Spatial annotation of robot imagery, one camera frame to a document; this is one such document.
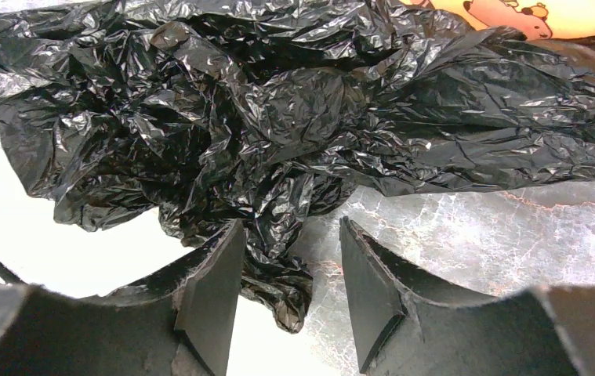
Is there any orange capybara trash bin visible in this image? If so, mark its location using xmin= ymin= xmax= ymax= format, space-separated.
xmin=404 ymin=0 xmax=595 ymax=40

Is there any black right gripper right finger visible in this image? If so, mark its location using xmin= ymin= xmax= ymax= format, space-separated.
xmin=339 ymin=218 xmax=595 ymax=375

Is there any black trash bag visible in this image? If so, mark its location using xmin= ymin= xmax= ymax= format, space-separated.
xmin=0 ymin=1 xmax=595 ymax=333

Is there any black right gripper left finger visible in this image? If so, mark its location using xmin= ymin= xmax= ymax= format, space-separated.
xmin=0 ymin=220 xmax=246 ymax=375

